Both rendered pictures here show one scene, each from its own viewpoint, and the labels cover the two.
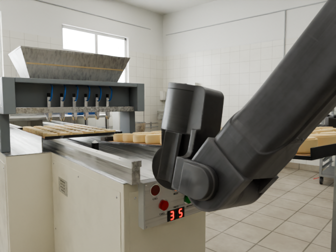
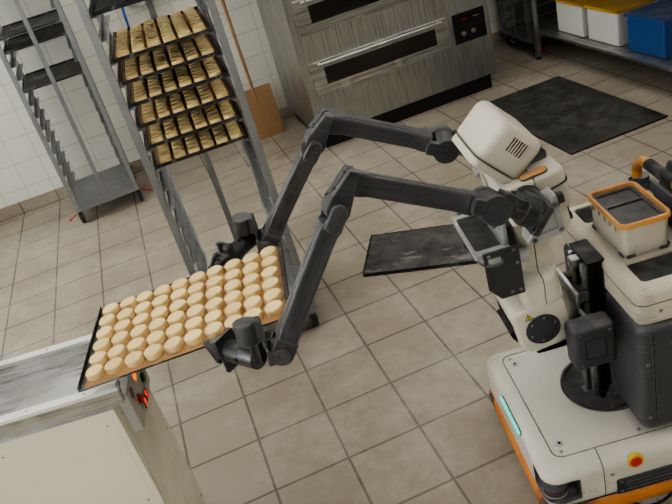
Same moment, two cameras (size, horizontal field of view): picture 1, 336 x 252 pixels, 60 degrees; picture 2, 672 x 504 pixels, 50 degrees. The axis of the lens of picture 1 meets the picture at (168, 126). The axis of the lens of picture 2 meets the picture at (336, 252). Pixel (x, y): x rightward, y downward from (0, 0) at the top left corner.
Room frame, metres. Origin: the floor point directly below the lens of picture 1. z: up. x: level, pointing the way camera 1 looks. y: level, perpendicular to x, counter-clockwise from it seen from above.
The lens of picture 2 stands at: (-0.75, 0.99, 2.04)
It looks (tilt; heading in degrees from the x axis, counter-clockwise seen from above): 30 degrees down; 307
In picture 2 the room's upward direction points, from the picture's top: 16 degrees counter-clockwise
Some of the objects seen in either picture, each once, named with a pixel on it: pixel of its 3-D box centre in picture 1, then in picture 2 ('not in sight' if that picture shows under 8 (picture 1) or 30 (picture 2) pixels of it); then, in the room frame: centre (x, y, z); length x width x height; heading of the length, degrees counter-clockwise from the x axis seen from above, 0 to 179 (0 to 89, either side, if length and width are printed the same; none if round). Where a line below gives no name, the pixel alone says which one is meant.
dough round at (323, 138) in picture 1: (319, 141); (273, 296); (0.43, -0.23, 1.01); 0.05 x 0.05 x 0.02
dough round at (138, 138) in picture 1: (143, 138); (134, 359); (0.71, 0.06, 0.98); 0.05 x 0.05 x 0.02
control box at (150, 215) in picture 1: (172, 197); (134, 387); (0.91, -0.02, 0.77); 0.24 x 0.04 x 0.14; 128
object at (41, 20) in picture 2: not in sight; (29, 24); (3.79, -2.34, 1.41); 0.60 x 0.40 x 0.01; 141
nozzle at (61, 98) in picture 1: (63, 102); not in sight; (1.44, 0.52, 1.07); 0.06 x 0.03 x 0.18; 38
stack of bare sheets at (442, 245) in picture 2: not in sight; (421, 247); (0.94, -1.95, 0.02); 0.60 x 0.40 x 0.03; 20
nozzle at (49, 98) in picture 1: (50, 102); not in sight; (1.40, 0.57, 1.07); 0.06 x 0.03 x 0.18; 38
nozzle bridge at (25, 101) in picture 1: (73, 113); not in sight; (1.59, 0.52, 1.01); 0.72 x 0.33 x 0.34; 128
